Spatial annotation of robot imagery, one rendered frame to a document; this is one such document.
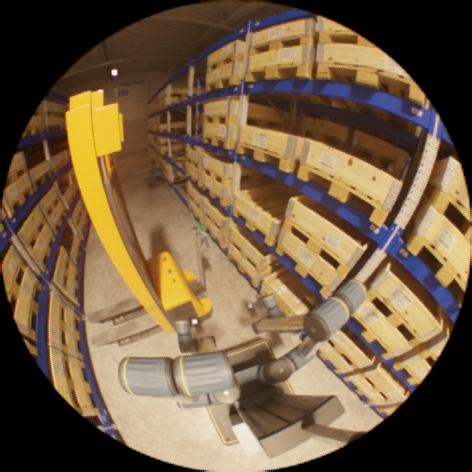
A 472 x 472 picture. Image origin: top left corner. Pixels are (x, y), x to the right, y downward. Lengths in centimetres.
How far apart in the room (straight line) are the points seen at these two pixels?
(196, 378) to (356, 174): 133
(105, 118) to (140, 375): 103
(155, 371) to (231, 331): 211
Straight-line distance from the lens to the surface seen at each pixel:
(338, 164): 128
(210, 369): 53
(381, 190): 121
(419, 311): 155
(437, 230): 129
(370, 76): 137
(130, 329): 249
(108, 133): 93
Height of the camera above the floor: 247
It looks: 40 degrees down
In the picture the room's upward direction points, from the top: 6 degrees clockwise
